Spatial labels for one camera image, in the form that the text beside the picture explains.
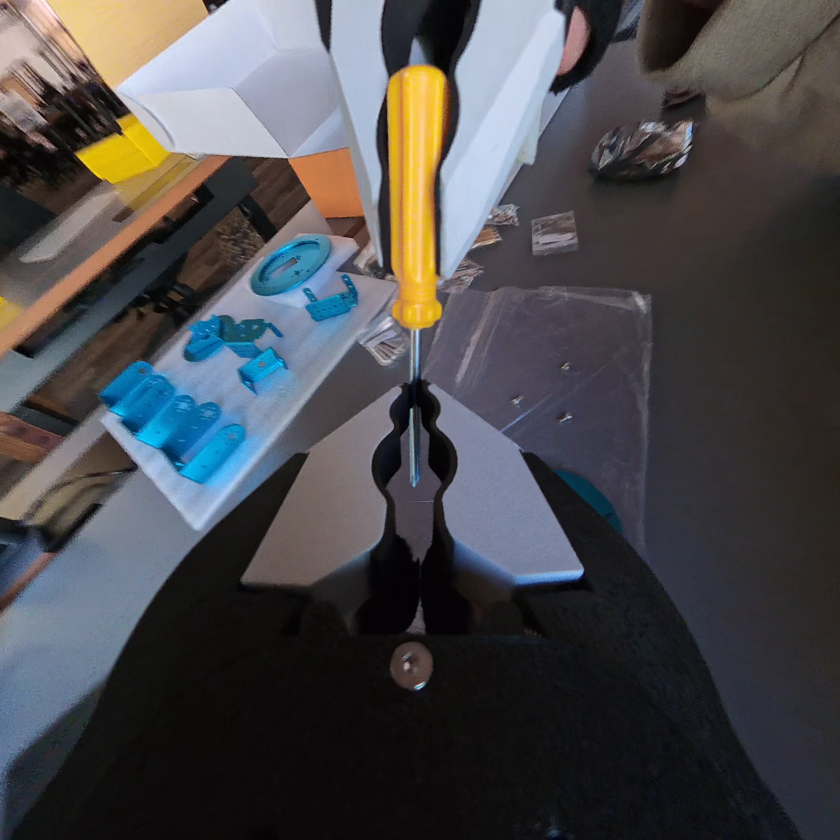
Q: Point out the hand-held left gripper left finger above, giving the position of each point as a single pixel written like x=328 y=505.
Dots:
x=328 y=518

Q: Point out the blue round metal plate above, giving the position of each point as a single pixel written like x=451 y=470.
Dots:
x=590 y=492

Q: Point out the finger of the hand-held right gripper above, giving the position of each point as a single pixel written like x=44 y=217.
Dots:
x=358 y=98
x=505 y=98

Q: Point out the blue U-shaped metal bracket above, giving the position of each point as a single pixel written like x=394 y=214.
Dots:
x=128 y=387
x=210 y=459
x=170 y=420

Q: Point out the blue perforated metal bracket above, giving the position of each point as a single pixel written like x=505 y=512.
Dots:
x=328 y=307

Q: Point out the yellow storage bin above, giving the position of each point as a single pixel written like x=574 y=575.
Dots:
x=124 y=157

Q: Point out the pile of small parts bags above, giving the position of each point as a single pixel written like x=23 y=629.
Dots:
x=387 y=341

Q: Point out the white foam sheet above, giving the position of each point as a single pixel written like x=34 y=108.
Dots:
x=315 y=354

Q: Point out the crumpled foil bag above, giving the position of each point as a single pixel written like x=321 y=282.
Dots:
x=643 y=151

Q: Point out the small blue metal bracket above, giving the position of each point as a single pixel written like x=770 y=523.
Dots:
x=262 y=371

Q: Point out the person's right forearm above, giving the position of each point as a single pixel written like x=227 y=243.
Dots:
x=735 y=46

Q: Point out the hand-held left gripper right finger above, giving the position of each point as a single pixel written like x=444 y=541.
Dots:
x=505 y=512

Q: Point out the small clear parts bag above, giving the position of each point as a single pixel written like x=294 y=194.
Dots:
x=554 y=233

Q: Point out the person's right hand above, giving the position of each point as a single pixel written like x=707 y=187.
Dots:
x=576 y=39

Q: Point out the clear plastic bag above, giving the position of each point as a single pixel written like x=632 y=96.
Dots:
x=558 y=328

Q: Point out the orange white cardboard box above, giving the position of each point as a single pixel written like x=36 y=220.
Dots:
x=249 y=85

